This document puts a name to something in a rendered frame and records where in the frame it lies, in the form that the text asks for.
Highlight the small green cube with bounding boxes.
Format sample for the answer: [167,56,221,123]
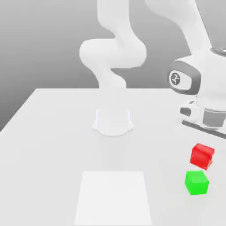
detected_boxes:
[184,170,210,196]

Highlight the small red cube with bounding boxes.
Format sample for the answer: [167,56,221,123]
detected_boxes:
[190,143,215,171]

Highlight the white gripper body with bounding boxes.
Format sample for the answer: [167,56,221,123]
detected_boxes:
[181,120,226,144]

